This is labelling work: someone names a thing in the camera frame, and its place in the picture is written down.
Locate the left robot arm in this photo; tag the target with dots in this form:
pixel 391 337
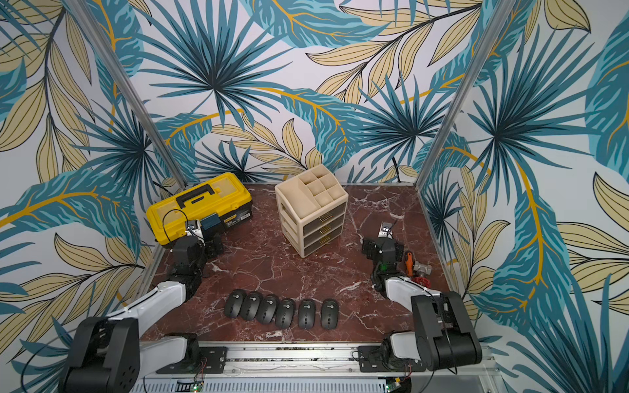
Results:
pixel 106 354

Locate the grey metal fitting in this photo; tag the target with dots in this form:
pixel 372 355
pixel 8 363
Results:
pixel 421 270

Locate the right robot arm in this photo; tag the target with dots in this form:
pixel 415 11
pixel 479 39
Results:
pixel 443 336

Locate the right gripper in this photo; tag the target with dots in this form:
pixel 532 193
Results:
pixel 370 248

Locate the right corner aluminium post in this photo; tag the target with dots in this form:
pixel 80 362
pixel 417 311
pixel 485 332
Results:
pixel 490 35

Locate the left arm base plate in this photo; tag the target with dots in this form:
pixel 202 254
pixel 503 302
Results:
pixel 207 360

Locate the left corner aluminium post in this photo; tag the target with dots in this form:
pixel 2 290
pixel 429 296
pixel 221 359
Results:
pixel 95 35

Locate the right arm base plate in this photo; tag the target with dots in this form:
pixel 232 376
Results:
pixel 380 359

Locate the clear bottom drawer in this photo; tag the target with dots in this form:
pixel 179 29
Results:
pixel 318 243

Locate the corner aluminium post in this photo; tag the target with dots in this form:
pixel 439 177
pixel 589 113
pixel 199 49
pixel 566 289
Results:
pixel 95 35
pixel 490 35

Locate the aluminium front rail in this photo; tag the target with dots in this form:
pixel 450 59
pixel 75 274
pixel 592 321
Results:
pixel 317 367

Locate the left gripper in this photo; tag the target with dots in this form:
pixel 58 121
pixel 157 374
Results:
pixel 210 246

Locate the yellow black toolbox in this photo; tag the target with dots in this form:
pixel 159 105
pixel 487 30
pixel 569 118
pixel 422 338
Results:
pixel 218 204

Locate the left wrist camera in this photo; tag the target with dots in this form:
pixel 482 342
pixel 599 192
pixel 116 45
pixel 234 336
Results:
pixel 193 228

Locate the orange handled tool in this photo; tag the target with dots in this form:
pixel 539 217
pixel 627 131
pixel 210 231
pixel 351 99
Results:
pixel 409 264

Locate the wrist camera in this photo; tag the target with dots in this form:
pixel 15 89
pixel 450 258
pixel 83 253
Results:
pixel 385 230
pixel 193 228

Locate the red small valve wheel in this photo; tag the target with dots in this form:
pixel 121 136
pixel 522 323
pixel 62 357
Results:
pixel 422 281

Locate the beige drawer organizer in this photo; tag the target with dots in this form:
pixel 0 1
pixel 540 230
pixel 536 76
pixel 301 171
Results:
pixel 305 196

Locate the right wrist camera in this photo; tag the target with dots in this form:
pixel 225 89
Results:
pixel 385 230

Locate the black Lecoo mouse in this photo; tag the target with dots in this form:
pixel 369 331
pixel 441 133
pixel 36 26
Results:
pixel 234 303
pixel 329 314
pixel 267 309
pixel 284 313
pixel 306 314
pixel 250 306

